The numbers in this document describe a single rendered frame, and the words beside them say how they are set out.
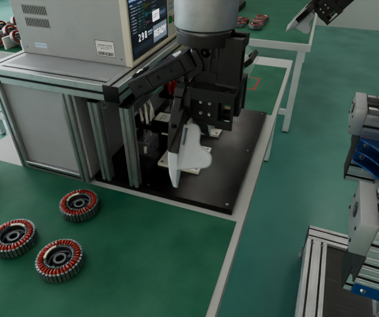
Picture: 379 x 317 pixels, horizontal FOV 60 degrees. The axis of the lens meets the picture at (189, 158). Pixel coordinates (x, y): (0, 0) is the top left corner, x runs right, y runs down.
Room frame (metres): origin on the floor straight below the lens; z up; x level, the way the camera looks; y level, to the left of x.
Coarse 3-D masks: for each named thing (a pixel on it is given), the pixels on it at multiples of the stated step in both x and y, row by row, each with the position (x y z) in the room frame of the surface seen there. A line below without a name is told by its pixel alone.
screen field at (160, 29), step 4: (164, 20) 1.13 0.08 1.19; (160, 24) 1.10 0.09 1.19; (164, 24) 1.13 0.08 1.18; (156, 28) 1.07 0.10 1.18; (160, 28) 1.10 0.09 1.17; (164, 28) 1.13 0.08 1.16; (156, 32) 1.07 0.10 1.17; (160, 32) 1.10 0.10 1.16; (164, 32) 1.13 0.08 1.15; (156, 36) 1.07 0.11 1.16; (160, 36) 1.10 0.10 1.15; (156, 40) 1.07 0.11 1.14
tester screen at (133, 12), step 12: (132, 0) 0.94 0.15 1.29; (144, 0) 1.01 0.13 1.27; (156, 0) 1.08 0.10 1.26; (132, 12) 0.94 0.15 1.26; (144, 12) 1.00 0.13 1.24; (132, 24) 0.93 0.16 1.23; (144, 24) 1.00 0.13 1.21; (156, 24) 1.07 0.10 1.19; (132, 36) 0.93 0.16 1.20; (144, 48) 0.99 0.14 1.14
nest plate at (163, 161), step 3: (204, 147) 0.99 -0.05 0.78; (207, 147) 0.99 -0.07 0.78; (207, 150) 0.97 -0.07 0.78; (210, 150) 0.97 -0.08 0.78; (165, 153) 0.95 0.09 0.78; (162, 156) 0.94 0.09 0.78; (165, 156) 0.94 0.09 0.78; (162, 159) 0.92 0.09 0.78; (165, 159) 0.92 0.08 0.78; (159, 162) 0.90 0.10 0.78; (162, 162) 0.90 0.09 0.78; (165, 162) 0.90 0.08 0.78; (162, 165) 0.89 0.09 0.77; (165, 165) 0.89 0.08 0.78; (186, 171) 0.86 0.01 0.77; (189, 171) 0.86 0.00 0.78; (192, 171) 0.85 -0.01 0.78; (195, 171) 0.85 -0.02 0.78; (198, 171) 0.85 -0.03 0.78
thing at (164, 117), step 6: (138, 114) 1.03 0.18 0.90; (144, 114) 1.03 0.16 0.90; (162, 114) 0.99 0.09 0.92; (168, 114) 0.99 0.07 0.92; (138, 120) 0.99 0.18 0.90; (156, 120) 0.95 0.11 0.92; (162, 120) 0.95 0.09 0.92; (168, 120) 0.95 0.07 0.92; (138, 126) 0.96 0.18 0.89; (144, 126) 0.96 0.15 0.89; (150, 126) 0.95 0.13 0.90; (156, 126) 0.94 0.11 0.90; (162, 126) 0.94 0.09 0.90; (168, 126) 0.93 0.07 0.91; (144, 132) 0.97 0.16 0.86; (150, 132) 1.01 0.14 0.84; (162, 132) 0.93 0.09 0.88; (144, 138) 0.97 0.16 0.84
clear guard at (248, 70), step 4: (248, 48) 1.28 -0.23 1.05; (248, 52) 1.25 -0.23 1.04; (248, 56) 1.23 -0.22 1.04; (256, 56) 1.29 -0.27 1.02; (244, 60) 1.18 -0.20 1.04; (256, 60) 1.26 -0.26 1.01; (252, 64) 1.20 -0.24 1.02; (244, 68) 1.13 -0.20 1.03; (248, 68) 1.15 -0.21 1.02; (252, 68) 1.18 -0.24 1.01; (244, 72) 1.10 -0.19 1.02; (248, 72) 1.13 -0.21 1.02; (248, 76) 1.10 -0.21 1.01
